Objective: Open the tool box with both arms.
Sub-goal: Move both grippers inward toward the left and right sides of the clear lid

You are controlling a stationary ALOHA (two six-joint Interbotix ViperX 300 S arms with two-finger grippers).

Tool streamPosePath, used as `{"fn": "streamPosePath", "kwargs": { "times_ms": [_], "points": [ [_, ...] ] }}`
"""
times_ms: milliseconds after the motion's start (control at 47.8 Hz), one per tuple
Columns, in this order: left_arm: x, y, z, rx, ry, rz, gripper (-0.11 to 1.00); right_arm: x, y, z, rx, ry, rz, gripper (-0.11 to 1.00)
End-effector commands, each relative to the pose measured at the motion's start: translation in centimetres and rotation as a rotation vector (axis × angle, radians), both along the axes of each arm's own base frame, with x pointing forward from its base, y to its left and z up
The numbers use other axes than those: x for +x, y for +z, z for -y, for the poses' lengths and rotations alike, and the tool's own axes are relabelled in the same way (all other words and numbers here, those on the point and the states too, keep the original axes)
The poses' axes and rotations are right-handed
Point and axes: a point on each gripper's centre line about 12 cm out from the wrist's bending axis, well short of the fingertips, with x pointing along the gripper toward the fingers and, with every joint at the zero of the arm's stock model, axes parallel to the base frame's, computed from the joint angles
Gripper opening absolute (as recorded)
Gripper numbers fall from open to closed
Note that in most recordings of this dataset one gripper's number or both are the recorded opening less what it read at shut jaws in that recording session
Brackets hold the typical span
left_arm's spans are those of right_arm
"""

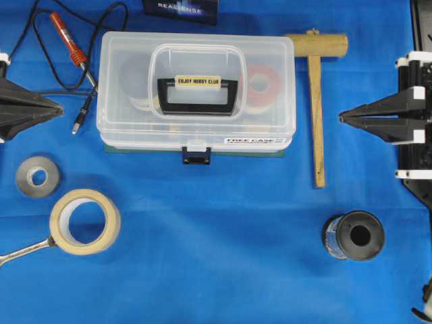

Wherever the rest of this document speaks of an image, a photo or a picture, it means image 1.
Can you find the black RealSense box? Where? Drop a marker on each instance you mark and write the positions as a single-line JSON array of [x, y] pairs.
[[200, 11]]

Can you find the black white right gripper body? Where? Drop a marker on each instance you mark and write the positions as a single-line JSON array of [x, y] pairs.
[[414, 82]]

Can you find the green mat under box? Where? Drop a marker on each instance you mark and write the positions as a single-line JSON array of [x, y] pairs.
[[112, 149]]

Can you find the red tape roll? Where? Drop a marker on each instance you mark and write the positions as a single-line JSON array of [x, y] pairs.
[[263, 85]]

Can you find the black tool box handle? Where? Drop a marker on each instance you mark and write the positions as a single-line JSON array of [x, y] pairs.
[[196, 108]]

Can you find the beige masking tape roll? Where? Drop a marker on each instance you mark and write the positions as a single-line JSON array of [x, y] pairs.
[[84, 222]]

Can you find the wooden mallet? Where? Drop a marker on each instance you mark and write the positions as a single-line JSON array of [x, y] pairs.
[[314, 46]]

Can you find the silver wrench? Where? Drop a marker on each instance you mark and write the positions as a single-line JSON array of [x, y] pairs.
[[46, 243]]

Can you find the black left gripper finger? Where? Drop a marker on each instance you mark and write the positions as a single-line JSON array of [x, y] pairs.
[[13, 123], [13, 95]]

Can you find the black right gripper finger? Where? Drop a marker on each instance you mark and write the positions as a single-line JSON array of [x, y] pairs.
[[378, 106], [397, 131]]

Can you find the grey tape roll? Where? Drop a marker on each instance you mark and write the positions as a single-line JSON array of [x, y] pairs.
[[38, 177]]

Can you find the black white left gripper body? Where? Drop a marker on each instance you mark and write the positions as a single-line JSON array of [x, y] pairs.
[[3, 64]]

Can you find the black wire spool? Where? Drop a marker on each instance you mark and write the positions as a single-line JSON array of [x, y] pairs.
[[357, 235]]

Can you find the orange soldering iron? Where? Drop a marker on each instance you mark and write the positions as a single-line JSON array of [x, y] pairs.
[[77, 55]]

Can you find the clear plastic tool box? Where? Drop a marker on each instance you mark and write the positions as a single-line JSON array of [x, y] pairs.
[[128, 112]]

